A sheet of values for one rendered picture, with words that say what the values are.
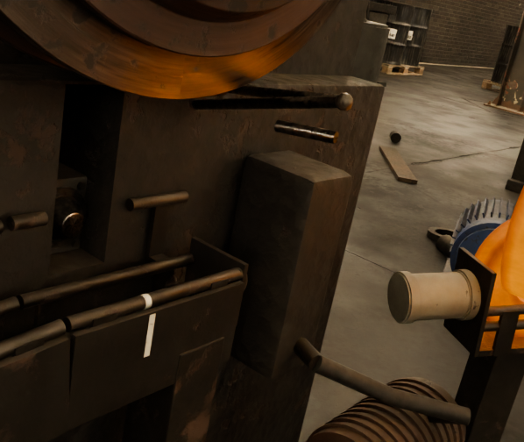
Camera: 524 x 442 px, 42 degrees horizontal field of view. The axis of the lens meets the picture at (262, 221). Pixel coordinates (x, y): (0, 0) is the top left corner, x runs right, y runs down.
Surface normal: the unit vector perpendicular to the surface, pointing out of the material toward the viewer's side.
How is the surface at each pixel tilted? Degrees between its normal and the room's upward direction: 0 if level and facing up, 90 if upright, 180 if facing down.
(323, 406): 1
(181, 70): 90
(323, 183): 67
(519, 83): 90
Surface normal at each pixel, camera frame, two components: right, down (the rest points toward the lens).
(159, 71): 0.75, 0.35
